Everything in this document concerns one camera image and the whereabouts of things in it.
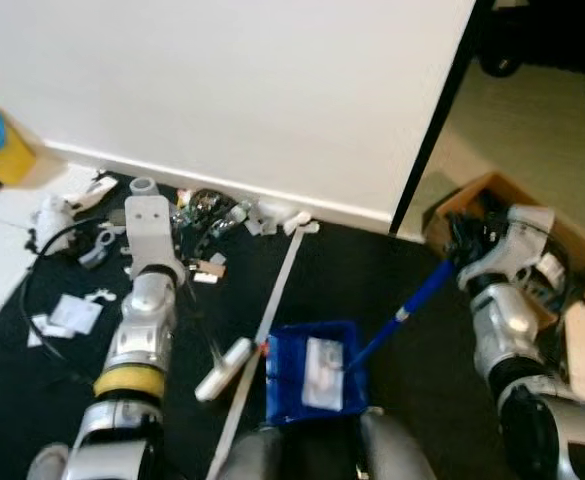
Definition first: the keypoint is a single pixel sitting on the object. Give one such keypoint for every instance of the crumpled white plastic bag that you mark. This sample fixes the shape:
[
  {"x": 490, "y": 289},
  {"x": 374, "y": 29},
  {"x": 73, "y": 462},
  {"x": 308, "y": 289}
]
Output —
[{"x": 52, "y": 212}]

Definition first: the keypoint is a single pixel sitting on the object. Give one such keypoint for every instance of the wooden block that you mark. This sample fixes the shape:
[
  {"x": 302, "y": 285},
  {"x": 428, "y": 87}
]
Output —
[{"x": 210, "y": 268}]

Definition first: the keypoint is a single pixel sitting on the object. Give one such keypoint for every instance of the crushed clear plastic bottle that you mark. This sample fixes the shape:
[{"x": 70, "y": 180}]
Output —
[{"x": 240, "y": 212}]

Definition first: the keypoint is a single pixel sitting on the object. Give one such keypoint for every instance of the open cardboard box red label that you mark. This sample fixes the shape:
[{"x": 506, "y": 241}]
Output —
[{"x": 447, "y": 215}]

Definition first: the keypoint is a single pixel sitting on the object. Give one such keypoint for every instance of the grey right robot leg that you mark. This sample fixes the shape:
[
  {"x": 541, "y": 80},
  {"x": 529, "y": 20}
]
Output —
[{"x": 397, "y": 455}]

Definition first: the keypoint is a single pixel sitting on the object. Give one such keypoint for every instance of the black office chair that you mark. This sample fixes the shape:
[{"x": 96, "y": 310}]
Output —
[{"x": 497, "y": 62}]

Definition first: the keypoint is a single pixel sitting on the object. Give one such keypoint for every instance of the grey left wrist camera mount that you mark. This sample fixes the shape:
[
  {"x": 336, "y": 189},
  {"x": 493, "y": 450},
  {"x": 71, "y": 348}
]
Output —
[{"x": 149, "y": 230}]

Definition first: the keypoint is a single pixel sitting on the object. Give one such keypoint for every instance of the grey robot leg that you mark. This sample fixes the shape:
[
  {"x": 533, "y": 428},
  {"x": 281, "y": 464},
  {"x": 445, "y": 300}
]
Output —
[
  {"x": 252, "y": 460},
  {"x": 397, "y": 455}
]

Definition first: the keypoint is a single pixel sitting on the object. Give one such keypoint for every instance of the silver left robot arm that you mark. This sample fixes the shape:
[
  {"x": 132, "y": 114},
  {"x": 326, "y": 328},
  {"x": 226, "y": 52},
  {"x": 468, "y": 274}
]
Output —
[{"x": 150, "y": 320}]

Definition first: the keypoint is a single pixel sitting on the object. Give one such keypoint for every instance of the yellow bin blue lid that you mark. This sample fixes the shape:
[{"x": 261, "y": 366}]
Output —
[{"x": 7, "y": 160}]

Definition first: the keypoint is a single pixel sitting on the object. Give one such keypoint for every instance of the white paper scrap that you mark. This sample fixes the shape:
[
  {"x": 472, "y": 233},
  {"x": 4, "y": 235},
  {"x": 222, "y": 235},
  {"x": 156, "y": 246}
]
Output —
[
  {"x": 42, "y": 330},
  {"x": 207, "y": 278}
]

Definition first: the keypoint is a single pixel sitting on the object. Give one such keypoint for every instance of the white flat packet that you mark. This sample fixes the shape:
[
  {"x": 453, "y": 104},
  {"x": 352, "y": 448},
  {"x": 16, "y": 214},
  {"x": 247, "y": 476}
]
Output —
[{"x": 324, "y": 375}]

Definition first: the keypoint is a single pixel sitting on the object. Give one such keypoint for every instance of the long white strip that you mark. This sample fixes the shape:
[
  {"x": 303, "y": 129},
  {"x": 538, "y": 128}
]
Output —
[{"x": 282, "y": 290}]

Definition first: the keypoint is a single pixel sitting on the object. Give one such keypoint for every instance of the black shiny plastic bag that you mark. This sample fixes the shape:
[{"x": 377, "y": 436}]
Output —
[{"x": 212, "y": 205}]

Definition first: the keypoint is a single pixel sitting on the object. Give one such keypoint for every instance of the black floor mat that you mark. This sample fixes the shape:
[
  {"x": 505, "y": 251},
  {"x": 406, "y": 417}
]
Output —
[{"x": 352, "y": 270}]

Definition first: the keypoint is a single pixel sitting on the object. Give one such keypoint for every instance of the black door frame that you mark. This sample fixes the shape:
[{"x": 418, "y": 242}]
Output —
[{"x": 442, "y": 110}]

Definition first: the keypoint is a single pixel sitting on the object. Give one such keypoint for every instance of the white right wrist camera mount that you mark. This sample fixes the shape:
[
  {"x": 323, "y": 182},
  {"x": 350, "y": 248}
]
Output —
[{"x": 522, "y": 245}]

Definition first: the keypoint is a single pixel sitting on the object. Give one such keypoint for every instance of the white forked plastic piece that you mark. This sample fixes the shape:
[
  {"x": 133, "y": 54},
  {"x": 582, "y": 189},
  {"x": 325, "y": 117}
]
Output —
[{"x": 97, "y": 295}]

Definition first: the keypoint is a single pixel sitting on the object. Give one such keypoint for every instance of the crumpled white tissue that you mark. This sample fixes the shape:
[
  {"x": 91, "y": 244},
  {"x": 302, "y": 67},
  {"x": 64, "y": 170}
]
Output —
[{"x": 297, "y": 222}]

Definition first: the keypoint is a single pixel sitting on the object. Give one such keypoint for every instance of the grey plastic clamp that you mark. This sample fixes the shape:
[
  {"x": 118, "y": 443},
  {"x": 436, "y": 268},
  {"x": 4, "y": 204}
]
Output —
[{"x": 97, "y": 250}]

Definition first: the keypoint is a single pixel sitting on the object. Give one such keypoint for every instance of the grey left robot leg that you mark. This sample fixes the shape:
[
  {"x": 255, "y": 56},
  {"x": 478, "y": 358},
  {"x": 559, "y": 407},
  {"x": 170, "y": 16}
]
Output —
[{"x": 252, "y": 460}]

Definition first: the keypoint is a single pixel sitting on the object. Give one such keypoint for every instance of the white printed paper card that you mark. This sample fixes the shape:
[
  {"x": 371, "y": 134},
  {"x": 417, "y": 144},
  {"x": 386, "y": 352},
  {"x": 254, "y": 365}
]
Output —
[{"x": 77, "y": 315}]

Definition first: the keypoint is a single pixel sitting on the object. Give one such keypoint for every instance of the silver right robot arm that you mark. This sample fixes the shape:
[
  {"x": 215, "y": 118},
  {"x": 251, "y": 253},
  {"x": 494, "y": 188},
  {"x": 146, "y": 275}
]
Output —
[{"x": 502, "y": 330}]

